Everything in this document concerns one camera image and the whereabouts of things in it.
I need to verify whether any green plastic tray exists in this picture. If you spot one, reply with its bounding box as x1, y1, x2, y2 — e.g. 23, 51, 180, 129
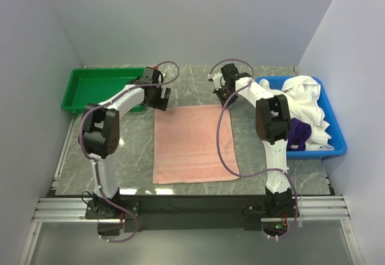
61, 67, 144, 114

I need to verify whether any blue plastic bin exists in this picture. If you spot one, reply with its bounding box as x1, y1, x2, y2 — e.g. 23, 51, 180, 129
256, 76, 347, 159

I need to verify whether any purple towel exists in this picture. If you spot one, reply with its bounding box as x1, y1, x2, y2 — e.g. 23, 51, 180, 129
286, 118, 312, 151

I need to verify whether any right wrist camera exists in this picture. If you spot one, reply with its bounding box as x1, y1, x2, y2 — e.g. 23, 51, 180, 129
211, 73, 223, 90

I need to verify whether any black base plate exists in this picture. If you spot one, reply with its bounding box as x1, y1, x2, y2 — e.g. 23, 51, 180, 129
85, 195, 298, 233

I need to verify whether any white crumpled towel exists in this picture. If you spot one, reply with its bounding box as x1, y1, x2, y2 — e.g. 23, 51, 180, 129
259, 76, 334, 151

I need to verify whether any aluminium frame rail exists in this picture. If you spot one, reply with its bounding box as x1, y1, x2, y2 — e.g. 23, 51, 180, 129
19, 195, 364, 264

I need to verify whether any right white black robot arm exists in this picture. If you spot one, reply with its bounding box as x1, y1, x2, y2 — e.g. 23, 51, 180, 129
208, 62, 295, 216

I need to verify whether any pink towel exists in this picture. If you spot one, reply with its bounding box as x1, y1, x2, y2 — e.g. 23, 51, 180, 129
153, 105, 239, 184

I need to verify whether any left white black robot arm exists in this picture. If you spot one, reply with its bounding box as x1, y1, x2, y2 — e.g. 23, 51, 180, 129
78, 65, 176, 218

